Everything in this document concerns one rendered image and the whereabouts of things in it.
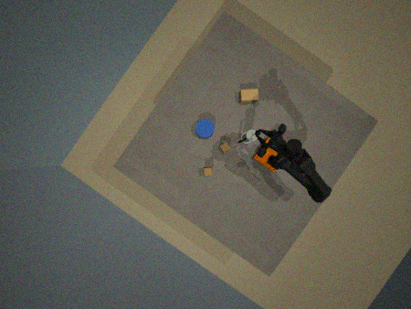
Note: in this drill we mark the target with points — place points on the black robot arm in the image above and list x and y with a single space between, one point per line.
298 163

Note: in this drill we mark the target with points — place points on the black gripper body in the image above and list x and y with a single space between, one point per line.
263 150

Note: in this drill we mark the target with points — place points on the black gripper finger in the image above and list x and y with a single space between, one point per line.
268 133
262 141

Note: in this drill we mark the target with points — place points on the blue short cylinder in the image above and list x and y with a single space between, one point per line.
205 128

